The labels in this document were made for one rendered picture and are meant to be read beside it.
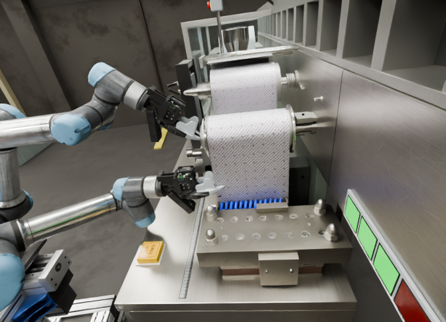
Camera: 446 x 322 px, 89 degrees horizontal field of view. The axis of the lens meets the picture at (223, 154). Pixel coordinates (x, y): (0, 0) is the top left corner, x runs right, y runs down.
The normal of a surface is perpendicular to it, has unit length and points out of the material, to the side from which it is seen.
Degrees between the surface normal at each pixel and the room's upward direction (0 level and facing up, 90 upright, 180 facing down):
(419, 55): 90
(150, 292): 0
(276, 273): 90
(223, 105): 92
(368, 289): 0
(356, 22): 90
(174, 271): 0
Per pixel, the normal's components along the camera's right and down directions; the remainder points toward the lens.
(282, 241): -0.12, -0.87
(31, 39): 0.07, 0.48
